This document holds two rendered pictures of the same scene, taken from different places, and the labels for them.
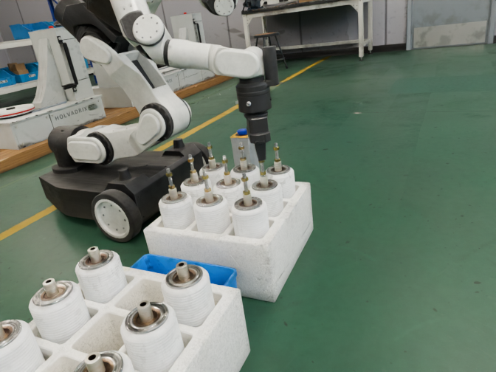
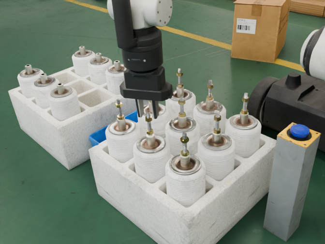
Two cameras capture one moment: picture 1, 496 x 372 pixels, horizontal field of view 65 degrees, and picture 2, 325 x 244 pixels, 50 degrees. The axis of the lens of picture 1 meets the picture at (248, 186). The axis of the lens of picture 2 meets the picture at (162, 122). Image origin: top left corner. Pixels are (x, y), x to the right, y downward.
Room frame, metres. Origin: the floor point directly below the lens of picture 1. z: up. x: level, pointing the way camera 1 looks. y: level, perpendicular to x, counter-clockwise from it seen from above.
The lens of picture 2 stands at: (1.32, -0.70, 0.78)
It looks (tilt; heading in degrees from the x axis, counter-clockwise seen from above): 33 degrees down; 111
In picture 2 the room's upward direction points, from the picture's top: 4 degrees counter-clockwise
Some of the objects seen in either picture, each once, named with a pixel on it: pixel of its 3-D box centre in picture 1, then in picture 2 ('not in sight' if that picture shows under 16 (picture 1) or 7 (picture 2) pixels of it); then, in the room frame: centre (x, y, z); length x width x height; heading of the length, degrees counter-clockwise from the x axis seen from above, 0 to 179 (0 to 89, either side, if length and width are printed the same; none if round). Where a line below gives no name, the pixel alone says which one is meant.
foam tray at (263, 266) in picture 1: (235, 229); (184, 169); (1.09, 0.06, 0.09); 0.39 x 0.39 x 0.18; 63
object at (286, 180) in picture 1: (280, 195); (185, 192); (1.14, -0.10, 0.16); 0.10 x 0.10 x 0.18
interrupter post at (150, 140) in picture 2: (263, 181); (150, 140); (1.04, -0.05, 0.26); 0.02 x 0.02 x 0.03
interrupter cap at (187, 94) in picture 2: (174, 198); (180, 95); (1.04, 0.22, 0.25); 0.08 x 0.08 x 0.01
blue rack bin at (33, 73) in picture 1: (20, 73); not in sight; (5.86, 2.96, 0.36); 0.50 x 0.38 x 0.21; 62
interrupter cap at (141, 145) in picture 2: (264, 185); (151, 144); (1.04, -0.05, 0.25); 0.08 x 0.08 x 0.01
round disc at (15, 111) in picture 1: (11, 111); not in sight; (2.88, 1.60, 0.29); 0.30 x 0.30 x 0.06
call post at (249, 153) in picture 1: (248, 174); (288, 185); (1.39, -0.01, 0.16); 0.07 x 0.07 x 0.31; 63
